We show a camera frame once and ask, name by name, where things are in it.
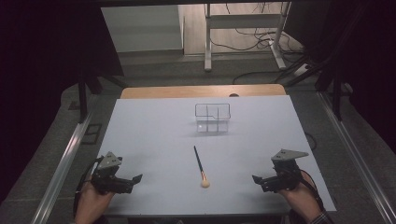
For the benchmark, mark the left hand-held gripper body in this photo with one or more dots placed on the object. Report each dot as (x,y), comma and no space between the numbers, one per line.
(107,179)

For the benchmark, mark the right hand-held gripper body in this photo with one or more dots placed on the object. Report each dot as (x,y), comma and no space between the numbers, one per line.
(285,177)

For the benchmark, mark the black metal stand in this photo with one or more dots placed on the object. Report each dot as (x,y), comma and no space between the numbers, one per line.
(83,99)
(336,93)

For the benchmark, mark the aluminium rail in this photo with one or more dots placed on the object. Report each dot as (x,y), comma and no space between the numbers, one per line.
(358,158)
(62,171)

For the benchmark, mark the white metal desk frame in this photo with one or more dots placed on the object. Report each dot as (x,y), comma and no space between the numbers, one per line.
(244,21)

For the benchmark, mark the black curtain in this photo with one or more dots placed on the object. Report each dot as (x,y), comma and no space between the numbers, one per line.
(46,62)
(367,62)

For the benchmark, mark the person's left hand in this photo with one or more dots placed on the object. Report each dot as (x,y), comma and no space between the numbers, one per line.
(91,203)

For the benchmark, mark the white table mat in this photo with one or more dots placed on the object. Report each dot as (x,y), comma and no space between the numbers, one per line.
(162,140)

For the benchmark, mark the white power strip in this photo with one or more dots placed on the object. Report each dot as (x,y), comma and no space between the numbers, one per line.
(302,70)

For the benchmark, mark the clear acrylic organizer box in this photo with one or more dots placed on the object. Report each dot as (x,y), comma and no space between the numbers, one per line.
(212,119)

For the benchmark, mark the person's right hand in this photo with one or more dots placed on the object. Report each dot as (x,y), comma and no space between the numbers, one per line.
(300,199)

